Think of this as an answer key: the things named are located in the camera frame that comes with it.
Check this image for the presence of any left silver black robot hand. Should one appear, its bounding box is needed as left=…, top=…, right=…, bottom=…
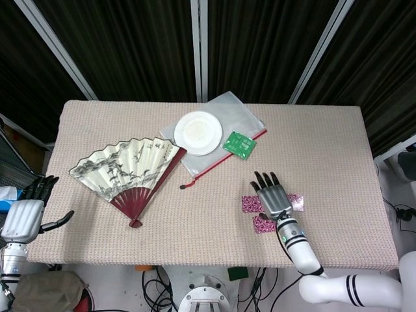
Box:
left=0, top=175, right=75, bottom=243

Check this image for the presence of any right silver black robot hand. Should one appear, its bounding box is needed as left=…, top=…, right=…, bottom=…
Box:
left=250, top=170, right=293, bottom=222

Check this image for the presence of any magenta patterned card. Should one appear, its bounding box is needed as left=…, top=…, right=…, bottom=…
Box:
left=252, top=214, right=278, bottom=234
left=241, top=196, right=263, bottom=213
left=287, top=194, right=306, bottom=213

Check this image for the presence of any silver robot base column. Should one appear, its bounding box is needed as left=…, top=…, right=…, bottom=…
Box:
left=178, top=276, right=230, bottom=312

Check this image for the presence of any green foil packet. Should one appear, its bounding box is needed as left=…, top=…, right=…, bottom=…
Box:
left=222, top=130, right=255, bottom=161

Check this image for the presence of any brown cardboard box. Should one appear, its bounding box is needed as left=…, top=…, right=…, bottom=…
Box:
left=3, top=125, right=45, bottom=170

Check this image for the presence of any olive brown fabric bag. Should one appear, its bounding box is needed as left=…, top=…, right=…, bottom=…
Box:
left=14, top=271, right=88, bottom=312

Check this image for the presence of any dark green block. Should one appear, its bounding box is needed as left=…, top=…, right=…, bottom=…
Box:
left=227, top=266, right=250, bottom=282

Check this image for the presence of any beige waffle tablecloth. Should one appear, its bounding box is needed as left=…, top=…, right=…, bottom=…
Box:
left=26, top=99, right=400, bottom=271

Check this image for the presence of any grey mesh zipper pouch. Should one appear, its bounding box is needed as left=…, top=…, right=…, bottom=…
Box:
left=159, top=91, right=268, bottom=191

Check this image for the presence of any white round plate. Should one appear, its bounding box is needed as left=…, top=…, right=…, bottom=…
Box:
left=174, top=110, right=224, bottom=157

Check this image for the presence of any painted paper folding fan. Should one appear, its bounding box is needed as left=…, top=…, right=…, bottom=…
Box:
left=67, top=136, right=189, bottom=228

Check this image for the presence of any black pleated curtain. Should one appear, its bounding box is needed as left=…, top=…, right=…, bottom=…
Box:
left=297, top=0, right=416, bottom=157
left=0, top=0, right=88, bottom=144
left=207, top=0, right=339, bottom=104
left=34, top=0, right=198, bottom=101

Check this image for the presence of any dark rounded object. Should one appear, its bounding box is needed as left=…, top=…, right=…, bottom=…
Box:
left=398, top=151, right=416, bottom=182

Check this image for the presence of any white metal frame bar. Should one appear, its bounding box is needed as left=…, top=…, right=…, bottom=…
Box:
left=0, top=112, right=55, bottom=151
left=373, top=133, right=416, bottom=164

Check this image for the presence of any black cable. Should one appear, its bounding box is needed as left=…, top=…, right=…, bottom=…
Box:
left=237, top=266, right=302, bottom=312
left=142, top=268, right=179, bottom=312
left=380, top=185, right=416, bottom=232

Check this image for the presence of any white metal frame post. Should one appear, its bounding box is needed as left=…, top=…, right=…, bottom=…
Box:
left=289, top=0, right=350, bottom=105
left=14, top=0, right=98, bottom=101
left=190, top=0, right=209, bottom=103

